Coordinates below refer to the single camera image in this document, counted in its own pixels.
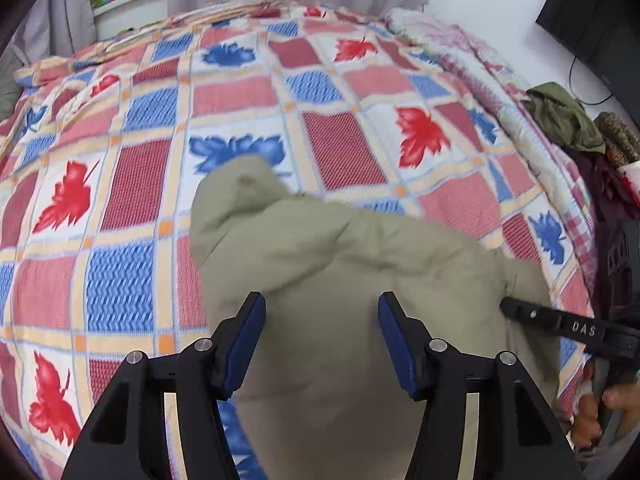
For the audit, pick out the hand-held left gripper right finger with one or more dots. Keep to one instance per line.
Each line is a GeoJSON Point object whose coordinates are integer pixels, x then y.
{"type": "Point", "coordinates": [397, 345]}

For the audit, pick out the person's right hand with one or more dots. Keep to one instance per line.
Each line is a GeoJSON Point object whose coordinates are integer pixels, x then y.
{"type": "Point", "coordinates": [592, 417]}

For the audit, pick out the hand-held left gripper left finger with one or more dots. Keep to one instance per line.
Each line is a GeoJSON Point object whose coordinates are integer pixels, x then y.
{"type": "Point", "coordinates": [247, 345]}

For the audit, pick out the white shelf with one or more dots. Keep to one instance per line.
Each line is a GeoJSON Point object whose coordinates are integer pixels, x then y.
{"type": "Point", "coordinates": [132, 10]}

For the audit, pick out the pink checked quilt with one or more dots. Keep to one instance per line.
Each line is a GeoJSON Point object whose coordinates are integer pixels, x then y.
{"type": "Point", "coordinates": [530, 125]}

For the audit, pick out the leaf-print checked bed sheet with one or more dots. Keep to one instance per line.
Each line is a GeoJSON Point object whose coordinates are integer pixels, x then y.
{"type": "Point", "coordinates": [330, 145]}

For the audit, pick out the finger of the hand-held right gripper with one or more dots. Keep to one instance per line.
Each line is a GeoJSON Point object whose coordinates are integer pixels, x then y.
{"type": "Point", "coordinates": [550, 319]}

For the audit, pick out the beige puffer jacket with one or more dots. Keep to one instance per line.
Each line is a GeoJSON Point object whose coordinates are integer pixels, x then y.
{"type": "Point", "coordinates": [325, 270]}

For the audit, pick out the brown patterned cloth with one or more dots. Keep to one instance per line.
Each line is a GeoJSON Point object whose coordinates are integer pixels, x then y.
{"type": "Point", "coordinates": [620, 135]}

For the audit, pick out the dark red cloth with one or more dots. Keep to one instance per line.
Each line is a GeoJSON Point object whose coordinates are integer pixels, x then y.
{"type": "Point", "coordinates": [600, 185]}

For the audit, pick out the olive green cloth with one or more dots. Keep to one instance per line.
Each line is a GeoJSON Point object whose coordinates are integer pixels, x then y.
{"type": "Point", "coordinates": [565, 115]}

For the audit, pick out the black monitor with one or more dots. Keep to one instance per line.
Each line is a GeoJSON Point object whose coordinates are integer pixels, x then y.
{"type": "Point", "coordinates": [580, 15]}

